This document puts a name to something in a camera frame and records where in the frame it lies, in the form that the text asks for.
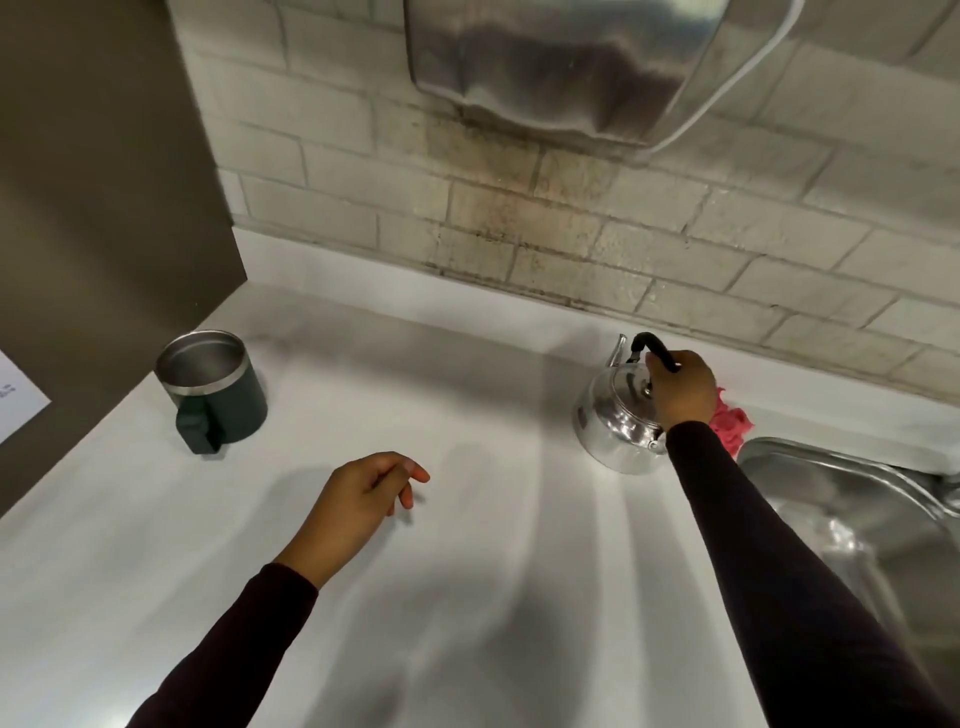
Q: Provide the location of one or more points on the person's right forearm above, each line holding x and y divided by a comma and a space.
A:
795, 600

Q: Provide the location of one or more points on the brown cabinet panel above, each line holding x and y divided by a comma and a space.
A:
97, 225

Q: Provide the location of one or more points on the white paper sheet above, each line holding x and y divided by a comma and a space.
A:
16, 394

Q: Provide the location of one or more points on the stainless steel sink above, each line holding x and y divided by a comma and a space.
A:
862, 540

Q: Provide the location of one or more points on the dark green insulated mug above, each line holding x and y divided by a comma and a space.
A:
214, 394

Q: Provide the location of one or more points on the stainless steel wall dispenser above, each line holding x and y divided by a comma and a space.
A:
570, 64

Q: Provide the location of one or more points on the person's left forearm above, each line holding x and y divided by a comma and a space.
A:
225, 660

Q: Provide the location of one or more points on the person's left hand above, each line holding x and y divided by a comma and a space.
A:
349, 510

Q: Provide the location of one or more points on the person's right hand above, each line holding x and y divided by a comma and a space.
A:
686, 397

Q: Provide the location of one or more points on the silver metal kettle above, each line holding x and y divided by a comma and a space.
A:
619, 420

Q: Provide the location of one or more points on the pink cloth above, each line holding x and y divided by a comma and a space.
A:
731, 429

